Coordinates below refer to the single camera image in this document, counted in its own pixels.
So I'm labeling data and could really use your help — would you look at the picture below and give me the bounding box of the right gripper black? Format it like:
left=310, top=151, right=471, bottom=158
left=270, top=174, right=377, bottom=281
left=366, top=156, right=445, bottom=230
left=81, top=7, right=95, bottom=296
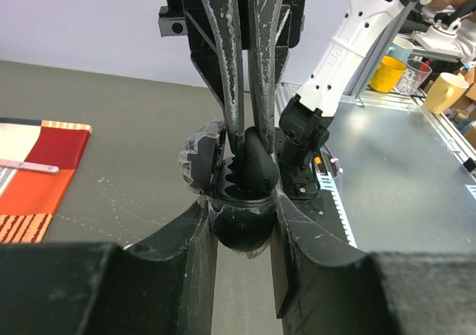
left=158, top=0, right=306, bottom=154

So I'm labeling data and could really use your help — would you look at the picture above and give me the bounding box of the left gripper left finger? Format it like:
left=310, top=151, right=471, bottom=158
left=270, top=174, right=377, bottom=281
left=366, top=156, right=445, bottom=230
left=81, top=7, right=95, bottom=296
left=1, top=202, right=217, bottom=334

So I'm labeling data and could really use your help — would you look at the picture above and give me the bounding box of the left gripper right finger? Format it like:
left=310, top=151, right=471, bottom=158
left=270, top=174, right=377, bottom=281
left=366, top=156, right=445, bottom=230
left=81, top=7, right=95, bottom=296
left=271, top=193, right=475, bottom=334

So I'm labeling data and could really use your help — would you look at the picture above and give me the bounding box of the black earbud case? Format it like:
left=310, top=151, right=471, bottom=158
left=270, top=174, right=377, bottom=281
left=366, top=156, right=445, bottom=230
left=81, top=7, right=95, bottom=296
left=178, top=120, right=277, bottom=259

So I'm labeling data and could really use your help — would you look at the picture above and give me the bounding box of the black earbud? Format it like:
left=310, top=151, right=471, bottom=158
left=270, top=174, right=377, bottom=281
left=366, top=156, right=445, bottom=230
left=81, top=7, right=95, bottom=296
left=235, top=127, right=279, bottom=194

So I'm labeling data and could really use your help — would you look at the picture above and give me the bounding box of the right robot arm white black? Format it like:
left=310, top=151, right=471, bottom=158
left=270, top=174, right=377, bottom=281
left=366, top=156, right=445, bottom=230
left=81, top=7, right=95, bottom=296
left=158, top=0, right=417, bottom=200

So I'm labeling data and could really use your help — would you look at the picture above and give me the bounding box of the yellow mug background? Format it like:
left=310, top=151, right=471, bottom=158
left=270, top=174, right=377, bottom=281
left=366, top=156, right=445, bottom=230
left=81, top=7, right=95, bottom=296
left=369, top=56, right=406, bottom=93

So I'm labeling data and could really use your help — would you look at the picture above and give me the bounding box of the colourful patchwork placemat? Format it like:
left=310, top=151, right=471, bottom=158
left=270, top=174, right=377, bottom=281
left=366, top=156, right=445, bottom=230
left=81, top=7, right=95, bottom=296
left=1, top=118, right=92, bottom=243

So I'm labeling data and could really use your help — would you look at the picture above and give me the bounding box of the cream mug background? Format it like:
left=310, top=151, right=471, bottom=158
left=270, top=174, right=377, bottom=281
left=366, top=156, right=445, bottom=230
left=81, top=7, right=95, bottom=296
left=423, top=72, right=469, bottom=114

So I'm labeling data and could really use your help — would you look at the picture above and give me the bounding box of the knife with pink handle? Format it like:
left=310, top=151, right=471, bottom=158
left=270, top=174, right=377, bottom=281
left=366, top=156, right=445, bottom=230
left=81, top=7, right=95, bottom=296
left=1, top=159, right=60, bottom=174

